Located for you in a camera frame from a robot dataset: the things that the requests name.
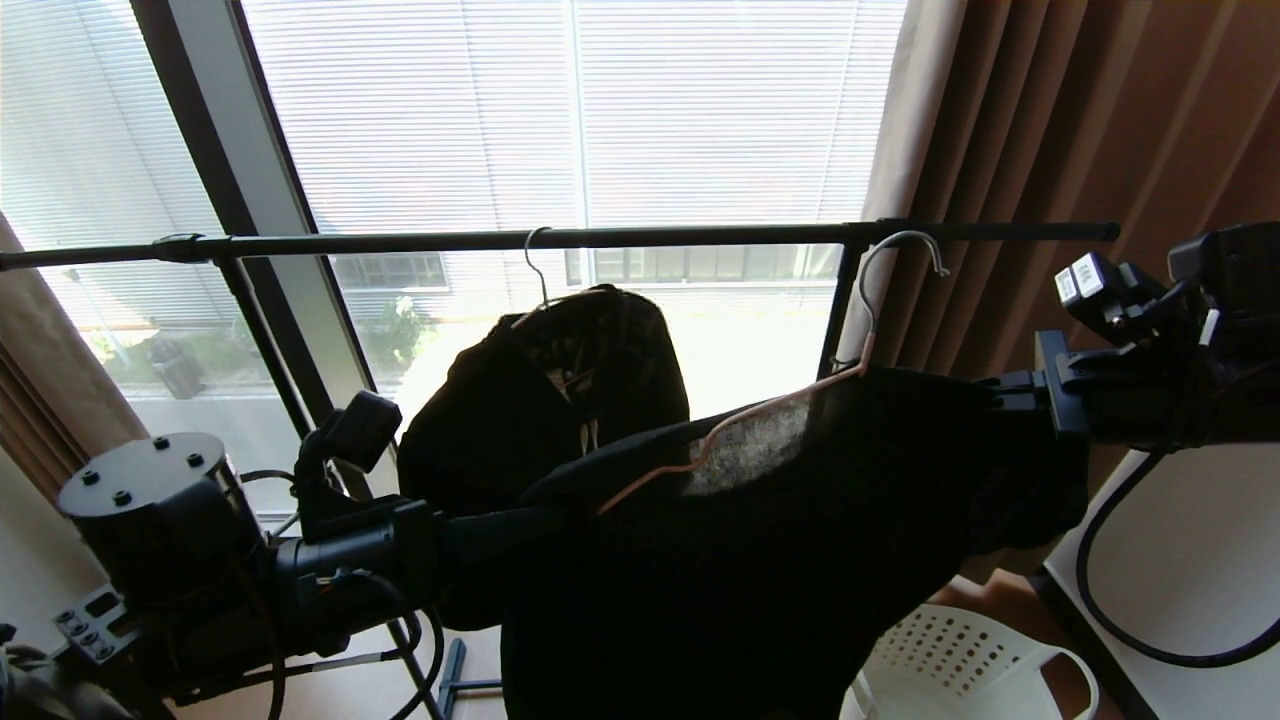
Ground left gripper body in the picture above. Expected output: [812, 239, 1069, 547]
[273, 498, 453, 653]

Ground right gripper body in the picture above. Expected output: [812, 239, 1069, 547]
[1035, 330, 1203, 447]

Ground black shorts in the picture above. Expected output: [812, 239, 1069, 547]
[397, 285, 692, 633]

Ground pink clothes hanger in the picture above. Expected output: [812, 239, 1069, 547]
[510, 226, 611, 331]
[595, 230, 950, 517]

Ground black garment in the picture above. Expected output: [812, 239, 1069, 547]
[440, 365, 1092, 720]

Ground white laundry basket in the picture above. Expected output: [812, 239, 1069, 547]
[838, 603, 1100, 720]

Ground black clothes rack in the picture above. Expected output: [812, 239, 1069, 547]
[0, 218, 1121, 720]

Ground brown curtain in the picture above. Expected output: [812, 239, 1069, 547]
[0, 215, 151, 506]
[835, 0, 1280, 583]

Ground window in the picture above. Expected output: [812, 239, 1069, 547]
[0, 0, 913, 521]

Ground black cable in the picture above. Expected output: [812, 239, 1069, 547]
[340, 568, 448, 720]
[1075, 445, 1280, 669]

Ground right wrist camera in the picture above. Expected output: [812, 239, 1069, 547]
[1053, 250, 1191, 346]

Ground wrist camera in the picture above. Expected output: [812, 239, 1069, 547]
[295, 390, 404, 541]
[1053, 250, 1191, 346]

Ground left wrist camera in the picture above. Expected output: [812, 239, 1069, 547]
[295, 390, 404, 541]

